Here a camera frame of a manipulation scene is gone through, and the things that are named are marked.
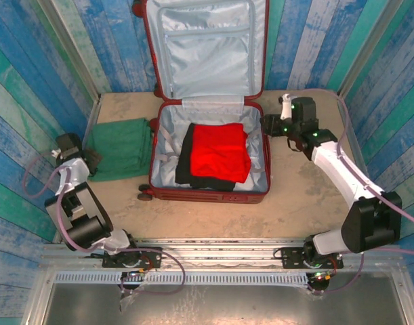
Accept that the red garment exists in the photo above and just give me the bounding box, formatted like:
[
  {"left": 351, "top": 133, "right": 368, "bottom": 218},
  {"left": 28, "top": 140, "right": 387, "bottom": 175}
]
[{"left": 189, "top": 123, "right": 252, "bottom": 183}]

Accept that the aluminium mounting rail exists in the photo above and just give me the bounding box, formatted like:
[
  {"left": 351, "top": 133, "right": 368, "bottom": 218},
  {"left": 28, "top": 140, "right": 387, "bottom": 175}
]
[{"left": 40, "top": 238, "right": 404, "bottom": 268}]

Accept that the steel sheet panel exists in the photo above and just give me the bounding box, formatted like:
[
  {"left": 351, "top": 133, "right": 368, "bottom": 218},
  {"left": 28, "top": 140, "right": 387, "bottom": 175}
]
[{"left": 23, "top": 270, "right": 414, "bottom": 325}]

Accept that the red hard-shell suitcase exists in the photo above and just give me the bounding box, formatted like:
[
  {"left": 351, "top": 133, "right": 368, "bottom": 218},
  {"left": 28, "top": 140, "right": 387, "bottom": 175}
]
[{"left": 131, "top": 0, "right": 272, "bottom": 206}]

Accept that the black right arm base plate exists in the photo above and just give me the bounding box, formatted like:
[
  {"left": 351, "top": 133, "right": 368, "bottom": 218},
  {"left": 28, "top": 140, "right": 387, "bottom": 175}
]
[{"left": 281, "top": 246, "right": 345, "bottom": 270}]

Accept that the black garment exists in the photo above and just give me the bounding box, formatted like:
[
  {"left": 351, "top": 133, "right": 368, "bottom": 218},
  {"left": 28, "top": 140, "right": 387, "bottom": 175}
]
[{"left": 175, "top": 123, "right": 236, "bottom": 192}]

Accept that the small circuit board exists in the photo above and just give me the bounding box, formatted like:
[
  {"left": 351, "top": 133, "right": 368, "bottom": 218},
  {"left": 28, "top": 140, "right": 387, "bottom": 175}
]
[
  {"left": 310, "top": 269, "right": 336, "bottom": 282},
  {"left": 120, "top": 269, "right": 150, "bottom": 282}
]

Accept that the aluminium frame post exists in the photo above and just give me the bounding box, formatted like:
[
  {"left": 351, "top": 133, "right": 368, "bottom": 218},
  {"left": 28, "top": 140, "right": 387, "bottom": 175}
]
[
  {"left": 37, "top": 0, "right": 102, "bottom": 102},
  {"left": 337, "top": 0, "right": 406, "bottom": 99}
]

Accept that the green towel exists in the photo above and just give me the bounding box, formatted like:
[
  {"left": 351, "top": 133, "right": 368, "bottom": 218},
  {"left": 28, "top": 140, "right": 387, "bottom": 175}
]
[{"left": 84, "top": 117, "right": 154, "bottom": 183}]

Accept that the white slotted cable duct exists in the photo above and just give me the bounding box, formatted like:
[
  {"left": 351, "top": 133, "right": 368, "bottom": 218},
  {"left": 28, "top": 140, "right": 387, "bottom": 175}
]
[{"left": 54, "top": 272, "right": 311, "bottom": 285}]

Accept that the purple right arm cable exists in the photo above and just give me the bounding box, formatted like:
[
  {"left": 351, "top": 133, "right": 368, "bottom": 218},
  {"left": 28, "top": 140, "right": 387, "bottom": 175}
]
[{"left": 303, "top": 88, "right": 414, "bottom": 295}]

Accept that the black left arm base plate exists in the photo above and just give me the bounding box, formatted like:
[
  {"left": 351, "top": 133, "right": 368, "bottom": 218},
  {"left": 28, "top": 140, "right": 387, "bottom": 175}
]
[{"left": 103, "top": 246, "right": 163, "bottom": 270}]

